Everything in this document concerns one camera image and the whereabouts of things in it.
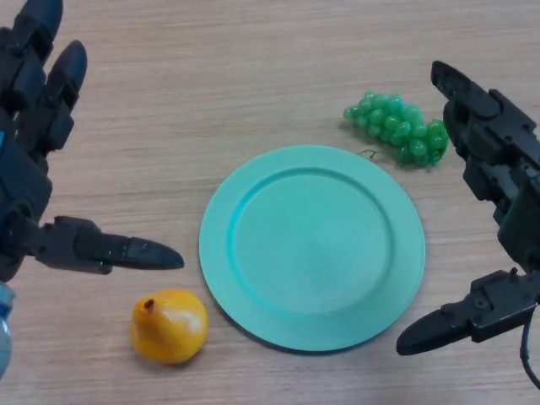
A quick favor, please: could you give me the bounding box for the green grape bunch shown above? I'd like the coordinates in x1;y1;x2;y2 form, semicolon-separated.
342;90;451;169

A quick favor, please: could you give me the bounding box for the green round plate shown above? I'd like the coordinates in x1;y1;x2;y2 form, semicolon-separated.
198;145;426;354

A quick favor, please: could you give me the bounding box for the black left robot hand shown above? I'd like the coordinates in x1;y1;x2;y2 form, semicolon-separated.
0;0;186;283

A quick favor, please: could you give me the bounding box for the yellow pear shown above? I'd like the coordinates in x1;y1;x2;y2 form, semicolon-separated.
129;288;209;365

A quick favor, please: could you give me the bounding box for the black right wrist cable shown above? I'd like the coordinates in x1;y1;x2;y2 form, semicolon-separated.
518;307;540;389

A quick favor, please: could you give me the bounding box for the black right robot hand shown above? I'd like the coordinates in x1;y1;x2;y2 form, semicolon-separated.
396;60;540;358

